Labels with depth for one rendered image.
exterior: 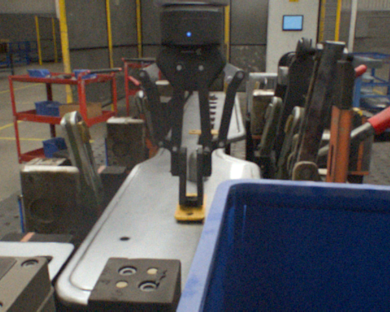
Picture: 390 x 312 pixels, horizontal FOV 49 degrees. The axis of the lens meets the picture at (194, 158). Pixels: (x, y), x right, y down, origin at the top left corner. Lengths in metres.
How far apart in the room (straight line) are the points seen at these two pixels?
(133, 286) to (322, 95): 0.34
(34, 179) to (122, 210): 0.14
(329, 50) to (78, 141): 0.34
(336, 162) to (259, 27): 8.09
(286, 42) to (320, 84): 7.18
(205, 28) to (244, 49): 8.02
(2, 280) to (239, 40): 8.26
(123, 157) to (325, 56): 0.57
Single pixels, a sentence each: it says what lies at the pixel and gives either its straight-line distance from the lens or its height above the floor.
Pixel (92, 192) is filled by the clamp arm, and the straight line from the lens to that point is 0.63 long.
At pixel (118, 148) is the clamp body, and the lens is 0.97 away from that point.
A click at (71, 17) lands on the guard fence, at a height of 1.44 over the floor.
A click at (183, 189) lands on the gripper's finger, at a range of 0.54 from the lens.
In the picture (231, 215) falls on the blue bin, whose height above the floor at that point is 1.15.
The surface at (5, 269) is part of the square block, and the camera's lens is 0.35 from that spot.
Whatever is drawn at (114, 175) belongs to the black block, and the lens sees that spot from 0.76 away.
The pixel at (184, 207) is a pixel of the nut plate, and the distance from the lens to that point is 0.56.
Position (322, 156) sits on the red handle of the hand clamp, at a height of 1.08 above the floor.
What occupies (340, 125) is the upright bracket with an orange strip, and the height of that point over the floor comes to 1.14.
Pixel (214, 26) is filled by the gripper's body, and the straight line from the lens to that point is 0.50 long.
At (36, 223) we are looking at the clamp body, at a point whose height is 0.96.
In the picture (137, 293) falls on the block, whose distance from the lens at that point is 0.26.
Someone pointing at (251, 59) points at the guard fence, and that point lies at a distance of 8.51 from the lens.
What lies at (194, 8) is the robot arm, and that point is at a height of 1.25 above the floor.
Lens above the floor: 1.22
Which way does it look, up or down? 16 degrees down
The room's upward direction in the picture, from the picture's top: straight up
